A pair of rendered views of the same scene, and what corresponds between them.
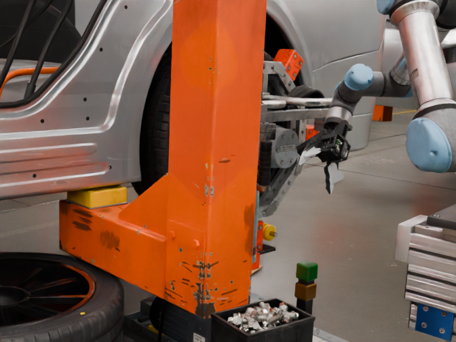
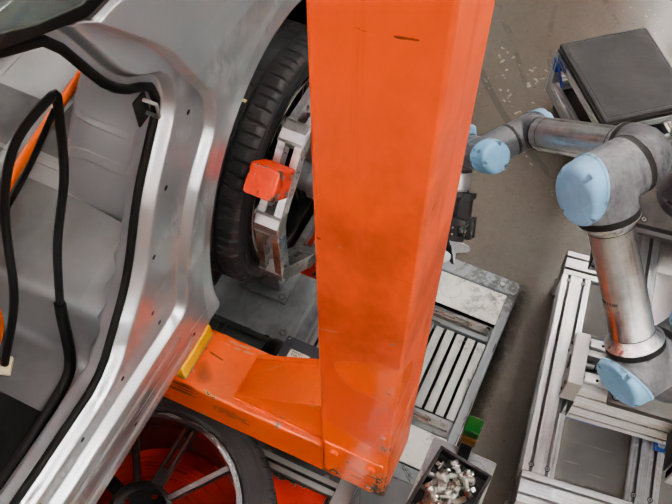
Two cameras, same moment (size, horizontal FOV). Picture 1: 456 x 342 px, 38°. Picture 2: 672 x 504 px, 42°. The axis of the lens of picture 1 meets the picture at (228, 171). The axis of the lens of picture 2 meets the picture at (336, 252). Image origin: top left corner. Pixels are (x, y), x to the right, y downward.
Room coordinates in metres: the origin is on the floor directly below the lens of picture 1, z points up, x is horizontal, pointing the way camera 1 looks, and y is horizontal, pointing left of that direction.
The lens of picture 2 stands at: (0.96, 0.36, 2.57)
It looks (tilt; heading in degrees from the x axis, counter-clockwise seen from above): 57 degrees down; 340
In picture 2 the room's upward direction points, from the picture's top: straight up
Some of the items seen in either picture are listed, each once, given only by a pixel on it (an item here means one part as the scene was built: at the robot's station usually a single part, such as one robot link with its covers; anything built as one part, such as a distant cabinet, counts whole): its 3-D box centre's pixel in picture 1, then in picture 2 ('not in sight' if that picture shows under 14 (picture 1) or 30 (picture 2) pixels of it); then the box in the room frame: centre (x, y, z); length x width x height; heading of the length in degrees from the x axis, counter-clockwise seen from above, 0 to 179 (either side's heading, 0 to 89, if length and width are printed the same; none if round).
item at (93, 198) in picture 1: (96, 194); (174, 341); (1.98, 0.40, 0.71); 0.14 x 0.14 x 0.05; 45
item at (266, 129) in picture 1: (259, 129); not in sight; (1.97, -0.09, 0.93); 0.09 x 0.05 x 0.05; 45
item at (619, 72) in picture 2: not in sight; (612, 104); (2.66, -1.36, 0.17); 0.43 x 0.36 x 0.34; 175
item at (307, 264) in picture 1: (307, 271); (473, 427); (1.55, -0.20, 0.64); 0.04 x 0.04 x 0.04; 45
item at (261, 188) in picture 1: (264, 164); not in sight; (1.95, -0.11, 0.83); 0.04 x 0.04 x 0.16
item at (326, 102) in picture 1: (298, 90); not in sight; (2.22, -0.22, 1.03); 0.19 x 0.18 x 0.11; 45
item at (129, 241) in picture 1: (130, 210); (237, 371); (1.86, 0.28, 0.69); 0.52 x 0.17 x 0.35; 45
